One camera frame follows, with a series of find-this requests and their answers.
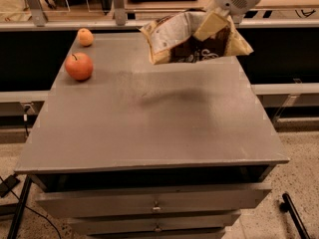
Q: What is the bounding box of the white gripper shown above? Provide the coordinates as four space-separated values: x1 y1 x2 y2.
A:
192 0 261 41

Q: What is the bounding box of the brown chip bag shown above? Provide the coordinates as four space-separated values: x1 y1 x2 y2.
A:
140 11 253 65

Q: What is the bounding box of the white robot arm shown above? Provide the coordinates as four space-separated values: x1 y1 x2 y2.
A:
193 0 261 41

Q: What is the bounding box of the red apple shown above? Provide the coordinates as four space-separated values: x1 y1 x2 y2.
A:
65 53 93 81

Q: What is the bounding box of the orange fruit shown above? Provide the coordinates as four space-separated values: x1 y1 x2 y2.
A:
77 28 94 47

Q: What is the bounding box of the grey drawer cabinet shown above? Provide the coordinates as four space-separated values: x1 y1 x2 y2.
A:
16 33 286 239

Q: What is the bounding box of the grey metal railing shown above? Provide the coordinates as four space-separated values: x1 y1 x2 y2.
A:
0 0 319 32

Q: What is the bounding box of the upper grey drawer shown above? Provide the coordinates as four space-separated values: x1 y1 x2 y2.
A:
36 183 271 218

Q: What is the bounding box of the grey drawer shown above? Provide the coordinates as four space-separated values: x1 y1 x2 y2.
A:
36 183 271 218
69 210 241 235

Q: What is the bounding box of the black bar right floor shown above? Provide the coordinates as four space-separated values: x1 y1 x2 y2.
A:
279 192 310 239

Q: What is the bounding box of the lower grey drawer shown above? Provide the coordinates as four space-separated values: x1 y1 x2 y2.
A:
69 210 241 235

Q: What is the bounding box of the black power adapter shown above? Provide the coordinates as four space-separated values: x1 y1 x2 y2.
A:
0 174 20 198

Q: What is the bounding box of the black metal leg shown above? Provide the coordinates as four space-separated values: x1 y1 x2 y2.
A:
7 176 32 239

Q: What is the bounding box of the black power cable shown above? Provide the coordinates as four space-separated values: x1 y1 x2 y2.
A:
0 177 63 239

